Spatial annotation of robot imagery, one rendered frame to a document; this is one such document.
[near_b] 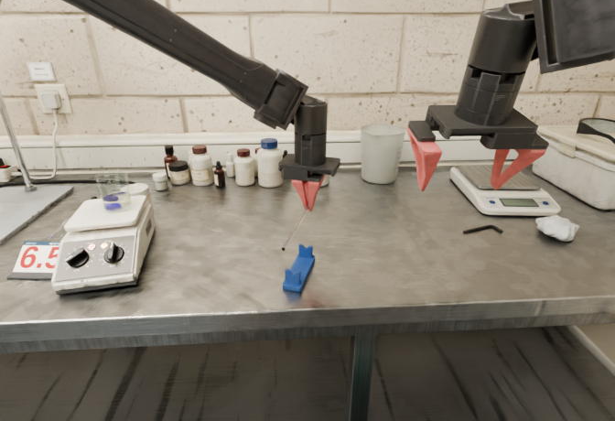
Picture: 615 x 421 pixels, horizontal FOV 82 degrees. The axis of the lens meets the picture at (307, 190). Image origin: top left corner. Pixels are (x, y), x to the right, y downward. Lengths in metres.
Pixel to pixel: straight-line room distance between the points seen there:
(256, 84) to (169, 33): 0.14
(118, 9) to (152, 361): 1.25
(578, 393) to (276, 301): 1.19
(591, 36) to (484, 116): 0.11
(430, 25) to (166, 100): 0.82
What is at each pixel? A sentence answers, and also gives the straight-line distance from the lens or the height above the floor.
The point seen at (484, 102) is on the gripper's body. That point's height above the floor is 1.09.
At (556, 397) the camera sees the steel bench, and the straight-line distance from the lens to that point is 1.54.
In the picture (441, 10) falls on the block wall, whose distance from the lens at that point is 1.21.
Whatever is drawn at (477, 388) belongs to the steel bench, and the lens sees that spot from 1.45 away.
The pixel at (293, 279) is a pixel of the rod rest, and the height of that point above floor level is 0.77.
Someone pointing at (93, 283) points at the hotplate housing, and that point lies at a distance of 0.71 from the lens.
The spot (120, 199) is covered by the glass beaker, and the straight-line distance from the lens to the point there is 0.75.
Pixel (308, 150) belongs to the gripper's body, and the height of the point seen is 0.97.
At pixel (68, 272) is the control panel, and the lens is 0.72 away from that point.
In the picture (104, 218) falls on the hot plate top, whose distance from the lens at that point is 0.76.
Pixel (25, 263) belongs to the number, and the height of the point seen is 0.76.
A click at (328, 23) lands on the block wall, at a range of 1.12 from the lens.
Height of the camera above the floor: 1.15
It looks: 24 degrees down
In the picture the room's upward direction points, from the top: straight up
